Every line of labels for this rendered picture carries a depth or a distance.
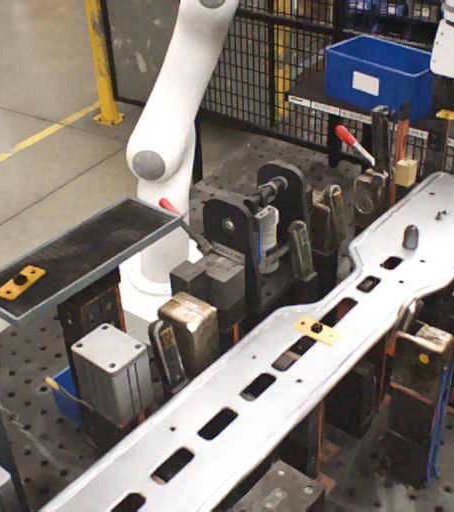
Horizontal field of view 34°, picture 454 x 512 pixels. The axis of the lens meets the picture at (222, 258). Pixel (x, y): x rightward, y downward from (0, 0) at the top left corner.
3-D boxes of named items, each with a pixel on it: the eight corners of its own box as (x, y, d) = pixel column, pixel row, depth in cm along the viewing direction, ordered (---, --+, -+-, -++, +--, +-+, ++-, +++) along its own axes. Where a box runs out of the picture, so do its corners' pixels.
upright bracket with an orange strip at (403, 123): (386, 285, 190) (405, 103, 162) (381, 283, 191) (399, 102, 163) (392, 280, 192) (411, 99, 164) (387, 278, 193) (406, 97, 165)
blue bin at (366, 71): (409, 124, 192) (414, 76, 185) (322, 93, 211) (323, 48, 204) (447, 105, 201) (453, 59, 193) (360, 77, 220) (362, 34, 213)
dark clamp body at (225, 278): (234, 441, 151) (227, 292, 129) (186, 412, 158) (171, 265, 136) (266, 410, 157) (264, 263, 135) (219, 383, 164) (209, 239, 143)
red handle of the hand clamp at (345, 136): (383, 178, 162) (334, 127, 164) (378, 184, 163) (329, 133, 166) (393, 171, 164) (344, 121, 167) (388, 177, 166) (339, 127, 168)
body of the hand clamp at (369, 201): (368, 310, 182) (379, 186, 162) (345, 300, 186) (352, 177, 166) (381, 299, 186) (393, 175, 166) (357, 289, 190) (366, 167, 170)
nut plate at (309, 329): (342, 335, 130) (343, 329, 129) (330, 346, 128) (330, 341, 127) (303, 316, 135) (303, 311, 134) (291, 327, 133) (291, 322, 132)
